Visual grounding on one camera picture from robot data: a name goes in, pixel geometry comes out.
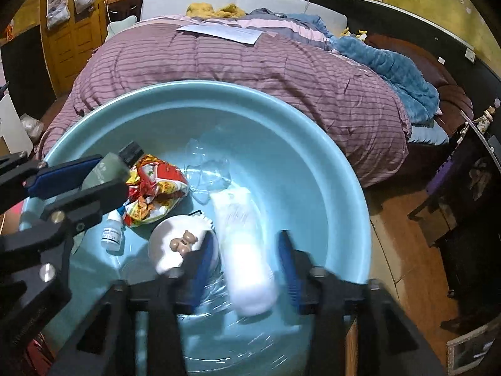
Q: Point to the dark side table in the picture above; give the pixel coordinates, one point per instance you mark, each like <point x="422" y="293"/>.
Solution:
<point x="467" y="188"/>

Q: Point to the small white dropper bottle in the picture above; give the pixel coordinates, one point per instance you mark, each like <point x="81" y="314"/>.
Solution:
<point x="112" y="234"/>

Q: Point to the white lotion tube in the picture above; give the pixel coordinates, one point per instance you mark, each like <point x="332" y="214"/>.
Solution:
<point x="249" y="278"/>

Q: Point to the clear crumpled plastic wrap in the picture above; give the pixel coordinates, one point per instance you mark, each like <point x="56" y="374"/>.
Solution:
<point x="206" y="174"/>

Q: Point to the red yellow snack packet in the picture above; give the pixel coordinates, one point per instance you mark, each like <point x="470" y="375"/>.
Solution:
<point x="155" y="187"/>

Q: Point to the green bottle black cap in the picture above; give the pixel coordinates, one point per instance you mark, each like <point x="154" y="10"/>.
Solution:
<point x="114" y="166"/>

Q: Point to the white bed headboard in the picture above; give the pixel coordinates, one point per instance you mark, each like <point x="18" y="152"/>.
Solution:
<point x="335" y="22"/>

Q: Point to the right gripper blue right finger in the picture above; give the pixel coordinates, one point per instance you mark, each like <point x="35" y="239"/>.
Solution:
<point x="303" y="279"/>

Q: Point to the brown wooden door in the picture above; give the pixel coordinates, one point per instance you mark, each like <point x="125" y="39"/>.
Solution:
<point x="68" y="46"/>

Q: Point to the pale green pillow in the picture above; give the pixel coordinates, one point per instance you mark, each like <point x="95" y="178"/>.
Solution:
<point x="116" y="27"/>

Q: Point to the hanging white bag left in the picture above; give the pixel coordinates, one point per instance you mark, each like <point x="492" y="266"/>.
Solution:
<point x="57" y="13"/>

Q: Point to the white paper sheet on bed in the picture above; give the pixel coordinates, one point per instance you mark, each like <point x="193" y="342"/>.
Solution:
<point x="235" y="34"/>

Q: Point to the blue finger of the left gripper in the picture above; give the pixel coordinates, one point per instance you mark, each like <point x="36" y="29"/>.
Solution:
<point x="89" y="205"/>
<point x="60" y="179"/>

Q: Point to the blue fluffy blanket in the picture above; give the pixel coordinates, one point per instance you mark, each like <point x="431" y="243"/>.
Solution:
<point x="420" y="98"/>

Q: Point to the brown leather sofa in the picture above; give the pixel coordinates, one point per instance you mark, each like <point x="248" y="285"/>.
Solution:
<point x="453" y="99"/>

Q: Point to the purple striped quilt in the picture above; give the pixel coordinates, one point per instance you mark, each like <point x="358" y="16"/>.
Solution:
<point x="349" y="101"/>

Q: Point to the light blue plastic basin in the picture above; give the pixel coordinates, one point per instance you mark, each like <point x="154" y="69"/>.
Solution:
<point x="299" y="179"/>

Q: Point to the yellow cloth on bed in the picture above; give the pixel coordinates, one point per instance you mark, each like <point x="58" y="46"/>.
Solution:
<point x="206" y="11"/>

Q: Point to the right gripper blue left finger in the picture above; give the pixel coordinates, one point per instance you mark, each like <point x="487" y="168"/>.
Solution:
<point x="196" y="269"/>

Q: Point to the white round jar with bear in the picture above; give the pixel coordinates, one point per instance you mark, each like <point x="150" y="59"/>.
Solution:
<point x="177" y="236"/>

